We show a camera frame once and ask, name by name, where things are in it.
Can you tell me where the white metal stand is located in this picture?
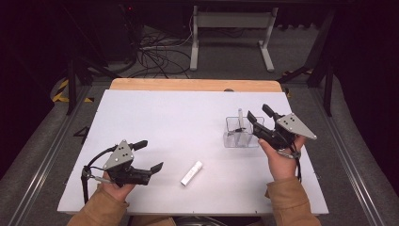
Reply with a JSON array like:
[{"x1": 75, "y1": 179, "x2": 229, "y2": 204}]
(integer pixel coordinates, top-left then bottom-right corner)
[{"x1": 189, "y1": 5, "x2": 279, "y2": 73}]

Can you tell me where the wooden table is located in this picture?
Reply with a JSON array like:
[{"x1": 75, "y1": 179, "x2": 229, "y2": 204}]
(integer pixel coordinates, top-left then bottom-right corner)
[{"x1": 109, "y1": 77, "x2": 283, "y2": 93}]

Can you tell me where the black tripod stand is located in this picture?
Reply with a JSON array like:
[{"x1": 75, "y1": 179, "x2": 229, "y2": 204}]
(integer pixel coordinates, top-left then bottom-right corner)
[{"x1": 62, "y1": 55, "x2": 121, "y2": 116}]

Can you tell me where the bundle of floor cables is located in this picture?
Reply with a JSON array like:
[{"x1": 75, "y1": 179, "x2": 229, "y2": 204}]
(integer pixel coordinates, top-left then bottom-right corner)
[{"x1": 125, "y1": 24, "x2": 193, "y2": 79}]

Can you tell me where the black metal stand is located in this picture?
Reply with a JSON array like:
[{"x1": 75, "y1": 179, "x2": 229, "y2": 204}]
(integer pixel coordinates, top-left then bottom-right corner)
[{"x1": 277, "y1": 8, "x2": 337, "y2": 118}]

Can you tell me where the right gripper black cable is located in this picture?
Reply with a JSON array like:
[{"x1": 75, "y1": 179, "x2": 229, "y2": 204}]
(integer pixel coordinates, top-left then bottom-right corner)
[{"x1": 277, "y1": 142, "x2": 303, "y2": 184}]

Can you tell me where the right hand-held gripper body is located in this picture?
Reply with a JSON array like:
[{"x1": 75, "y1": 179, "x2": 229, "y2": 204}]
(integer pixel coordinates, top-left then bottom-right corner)
[{"x1": 252, "y1": 112, "x2": 318, "y2": 153}]

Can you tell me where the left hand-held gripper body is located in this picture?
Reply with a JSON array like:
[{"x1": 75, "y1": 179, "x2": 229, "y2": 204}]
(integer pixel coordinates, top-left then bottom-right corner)
[{"x1": 103, "y1": 138, "x2": 153, "y2": 188}]

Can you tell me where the white pen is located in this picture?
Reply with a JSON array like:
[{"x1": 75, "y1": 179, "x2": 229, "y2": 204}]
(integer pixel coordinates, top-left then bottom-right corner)
[{"x1": 237, "y1": 107, "x2": 247, "y2": 147}]

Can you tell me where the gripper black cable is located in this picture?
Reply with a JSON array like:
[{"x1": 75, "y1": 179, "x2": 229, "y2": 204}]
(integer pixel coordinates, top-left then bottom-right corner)
[
  {"x1": 277, "y1": 142, "x2": 303, "y2": 184},
  {"x1": 80, "y1": 145, "x2": 119, "y2": 205}
]

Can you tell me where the white correction tape tube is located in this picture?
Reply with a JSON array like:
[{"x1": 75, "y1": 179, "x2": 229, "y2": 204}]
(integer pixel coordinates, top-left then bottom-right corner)
[{"x1": 180, "y1": 160, "x2": 203, "y2": 186}]

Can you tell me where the person's leg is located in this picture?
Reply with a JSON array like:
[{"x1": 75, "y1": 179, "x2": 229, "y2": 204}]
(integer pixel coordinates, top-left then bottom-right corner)
[{"x1": 129, "y1": 215, "x2": 179, "y2": 226}]

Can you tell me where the white board sheet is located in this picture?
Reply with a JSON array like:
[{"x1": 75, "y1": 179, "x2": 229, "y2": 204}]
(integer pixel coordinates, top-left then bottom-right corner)
[{"x1": 56, "y1": 89, "x2": 329, "y2": 217}]

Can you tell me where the person's left hand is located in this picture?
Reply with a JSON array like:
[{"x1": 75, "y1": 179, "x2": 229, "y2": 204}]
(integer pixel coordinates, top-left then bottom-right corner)
[{"x1": 99, "y1": 171, "x2": 137, "y2": 202}]

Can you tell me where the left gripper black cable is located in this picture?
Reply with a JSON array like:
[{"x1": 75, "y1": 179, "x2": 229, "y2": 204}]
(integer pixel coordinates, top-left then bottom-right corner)
[{"x1": 80, "y1": 145, "x2": 119, "y2": 205}]

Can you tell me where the clear plastic pen organizer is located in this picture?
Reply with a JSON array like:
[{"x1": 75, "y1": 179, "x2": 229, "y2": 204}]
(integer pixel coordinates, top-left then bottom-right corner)
[{"x1": 223, "y1": 116, "x2": 267, "y2": 149}]

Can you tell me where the black cabinet with red light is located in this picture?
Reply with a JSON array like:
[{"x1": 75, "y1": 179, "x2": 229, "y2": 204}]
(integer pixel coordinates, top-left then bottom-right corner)
[{"x1": 90, "y1": 0, "x2": 143, "y2": 64}]

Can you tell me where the aluminium floor rail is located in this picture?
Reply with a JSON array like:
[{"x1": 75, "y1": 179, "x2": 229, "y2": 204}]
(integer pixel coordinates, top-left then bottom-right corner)
[
  {"x1": 8, "y1": 86, "x2": 92, "y2": 226},
  {"x1": 309, "y1": 88, "x2": 388, "y2": 226}
]

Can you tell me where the person's right hand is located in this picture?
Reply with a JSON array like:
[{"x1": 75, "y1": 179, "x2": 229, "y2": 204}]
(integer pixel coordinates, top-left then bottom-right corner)
[{"x1": 257, "y1": 135, "x2": 307, "y2": 183}]

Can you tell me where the yellow black floor tape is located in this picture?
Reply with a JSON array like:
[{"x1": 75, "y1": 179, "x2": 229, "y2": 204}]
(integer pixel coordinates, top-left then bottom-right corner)
[{"x1": 51, "y1": 78, "x2": 95, "y2": 104}]

